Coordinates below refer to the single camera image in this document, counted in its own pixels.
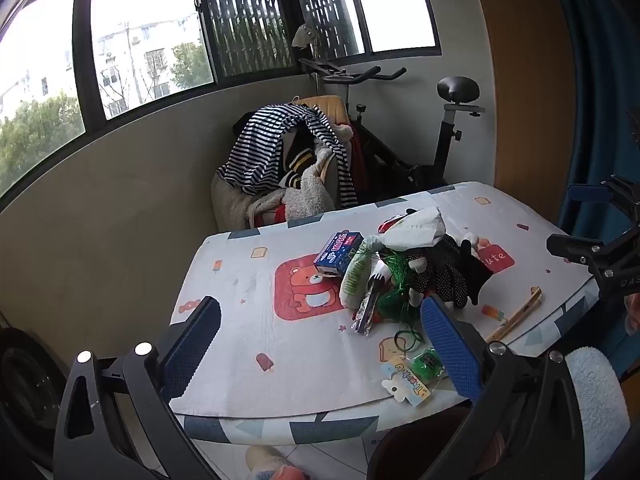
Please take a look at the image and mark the black garment with yellow stripes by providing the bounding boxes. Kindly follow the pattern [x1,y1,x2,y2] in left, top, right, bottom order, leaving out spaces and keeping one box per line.
[277,125,321,191]

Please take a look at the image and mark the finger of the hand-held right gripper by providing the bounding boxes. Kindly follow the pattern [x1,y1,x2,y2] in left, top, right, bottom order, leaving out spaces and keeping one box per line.
[568,174,640,221]
[546,227,640,273]

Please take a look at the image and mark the green item in clear packet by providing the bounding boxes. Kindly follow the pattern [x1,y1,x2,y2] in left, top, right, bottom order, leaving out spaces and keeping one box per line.
[405,347,446,386]

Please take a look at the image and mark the black dotted glove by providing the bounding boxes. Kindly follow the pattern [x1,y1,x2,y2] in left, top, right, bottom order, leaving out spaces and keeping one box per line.
[405,234,476,311]

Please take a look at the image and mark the black window grille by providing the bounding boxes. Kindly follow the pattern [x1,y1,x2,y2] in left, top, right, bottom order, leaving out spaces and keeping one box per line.
[195,0,363,78]

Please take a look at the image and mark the tan leather chair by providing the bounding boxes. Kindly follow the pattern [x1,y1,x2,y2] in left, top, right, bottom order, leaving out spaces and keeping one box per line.
[215,95,361,231]

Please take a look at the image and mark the green white wrapper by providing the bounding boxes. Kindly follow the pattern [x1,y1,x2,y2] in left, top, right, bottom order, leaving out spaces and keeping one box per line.
[340,235,385,309]

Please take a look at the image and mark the wrapped black plastic fork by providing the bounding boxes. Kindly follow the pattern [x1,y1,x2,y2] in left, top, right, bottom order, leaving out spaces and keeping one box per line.
[352,267,388,336]

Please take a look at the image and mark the black cloth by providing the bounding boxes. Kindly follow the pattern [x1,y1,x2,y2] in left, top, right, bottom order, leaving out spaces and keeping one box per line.
[460,240,494,307]

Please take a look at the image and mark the blue curtain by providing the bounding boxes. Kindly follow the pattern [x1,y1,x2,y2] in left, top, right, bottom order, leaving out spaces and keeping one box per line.
[545,0,640,241]

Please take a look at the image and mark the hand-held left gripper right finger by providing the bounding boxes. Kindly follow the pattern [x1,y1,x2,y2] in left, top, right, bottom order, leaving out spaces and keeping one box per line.
[420,294,586,480]

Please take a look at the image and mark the small blue carton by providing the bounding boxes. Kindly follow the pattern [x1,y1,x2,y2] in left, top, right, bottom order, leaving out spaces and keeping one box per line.
[313,231,364,278]

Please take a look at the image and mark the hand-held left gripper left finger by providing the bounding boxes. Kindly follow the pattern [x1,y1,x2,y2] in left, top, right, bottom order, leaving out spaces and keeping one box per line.
[54,296,222,480]

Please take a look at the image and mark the wooden panel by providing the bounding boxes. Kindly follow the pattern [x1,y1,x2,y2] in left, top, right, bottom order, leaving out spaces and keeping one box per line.
[467,0,586,226]

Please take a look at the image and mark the red cloth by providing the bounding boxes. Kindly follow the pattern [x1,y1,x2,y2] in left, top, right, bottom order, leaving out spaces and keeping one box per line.
[347,130,371,201]

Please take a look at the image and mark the window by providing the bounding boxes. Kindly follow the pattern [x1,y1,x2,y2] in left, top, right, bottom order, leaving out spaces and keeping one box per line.
[0,0,443,201]

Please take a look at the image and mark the bamboo stick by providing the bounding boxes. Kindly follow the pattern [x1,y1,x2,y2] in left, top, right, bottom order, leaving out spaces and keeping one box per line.
[485,286,543,343]

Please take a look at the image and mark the printed tag packet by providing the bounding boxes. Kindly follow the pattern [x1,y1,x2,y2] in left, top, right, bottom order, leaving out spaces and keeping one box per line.
[381,357,433,407]

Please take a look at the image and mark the small grey plush toy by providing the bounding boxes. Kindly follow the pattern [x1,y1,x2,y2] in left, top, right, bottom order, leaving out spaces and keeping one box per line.
[292,22,321,51]

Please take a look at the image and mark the striped shirt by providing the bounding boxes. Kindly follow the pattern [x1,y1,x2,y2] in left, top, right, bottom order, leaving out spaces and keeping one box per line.
[217,103,358,208]

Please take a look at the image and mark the green net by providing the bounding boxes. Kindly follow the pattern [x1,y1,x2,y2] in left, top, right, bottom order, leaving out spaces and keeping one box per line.
[375,252,426,323]

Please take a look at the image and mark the white plastic bag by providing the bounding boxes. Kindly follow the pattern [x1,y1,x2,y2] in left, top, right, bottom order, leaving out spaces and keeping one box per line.
[378,206,447,251]

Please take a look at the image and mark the black hair ties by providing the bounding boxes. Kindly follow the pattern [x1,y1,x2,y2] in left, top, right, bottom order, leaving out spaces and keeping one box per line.
[394,329,423,356]

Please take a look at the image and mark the black exercise bike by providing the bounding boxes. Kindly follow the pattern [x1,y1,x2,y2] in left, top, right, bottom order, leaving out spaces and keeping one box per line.
[299,57,487,206]

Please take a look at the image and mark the cream fleece blanket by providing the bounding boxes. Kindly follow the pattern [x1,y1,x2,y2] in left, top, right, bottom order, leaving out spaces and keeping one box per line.
[211,147,336,233]

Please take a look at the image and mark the person's right forearm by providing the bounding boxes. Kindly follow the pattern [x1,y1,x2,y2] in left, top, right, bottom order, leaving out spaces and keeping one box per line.
[567,346,631,478]

